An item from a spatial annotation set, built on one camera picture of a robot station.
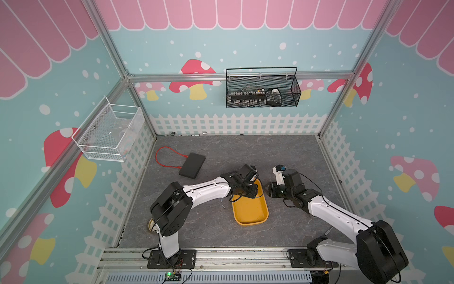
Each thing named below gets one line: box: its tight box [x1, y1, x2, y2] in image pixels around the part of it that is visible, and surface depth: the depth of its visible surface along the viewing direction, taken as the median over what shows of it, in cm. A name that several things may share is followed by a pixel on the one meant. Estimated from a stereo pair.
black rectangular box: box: [178, 152, 206, 180], surface depth 106 cm
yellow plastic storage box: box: [231, 178, 269, 227], surface depth 87 cm
